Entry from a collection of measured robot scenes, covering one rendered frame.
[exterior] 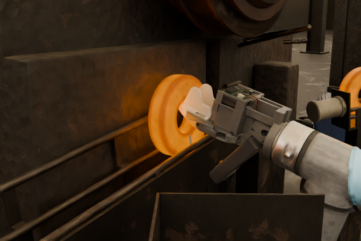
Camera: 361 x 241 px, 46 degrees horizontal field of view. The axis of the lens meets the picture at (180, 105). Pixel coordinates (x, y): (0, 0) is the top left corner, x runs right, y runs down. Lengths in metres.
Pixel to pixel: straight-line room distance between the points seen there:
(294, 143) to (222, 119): 0.13
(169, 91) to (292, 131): 0.22
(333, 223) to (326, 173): 0.08
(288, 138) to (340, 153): 0.08
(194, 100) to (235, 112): 0.09
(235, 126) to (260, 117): 0.04
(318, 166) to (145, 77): 0.34
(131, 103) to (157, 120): 0.06
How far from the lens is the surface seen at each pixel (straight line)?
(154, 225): 0.45
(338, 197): 0.65
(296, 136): 0.66
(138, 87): 0.77
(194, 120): 0.72
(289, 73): 1.11
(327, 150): 0.65
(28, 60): 0.61
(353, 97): 1.26
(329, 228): 0.68
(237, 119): 0.68
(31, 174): 0.63
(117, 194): 0.63
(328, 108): 1.20
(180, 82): 0.75
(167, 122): 0.73
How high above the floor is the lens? 0.94
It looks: 13 degrees down
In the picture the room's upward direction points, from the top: straight up
